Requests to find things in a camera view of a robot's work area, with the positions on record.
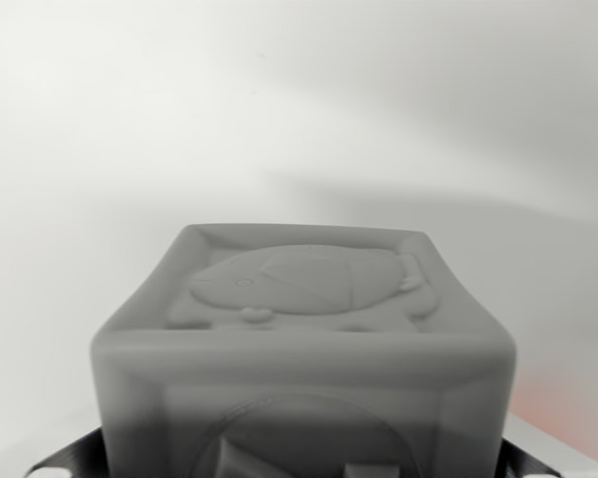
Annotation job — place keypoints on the black padded gripper right finger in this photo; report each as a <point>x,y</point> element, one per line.
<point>533,455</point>

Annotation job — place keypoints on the grey embossed rubber cube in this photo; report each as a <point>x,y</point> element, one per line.
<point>304,348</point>

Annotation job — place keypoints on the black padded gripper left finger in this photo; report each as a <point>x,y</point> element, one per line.
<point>72,455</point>

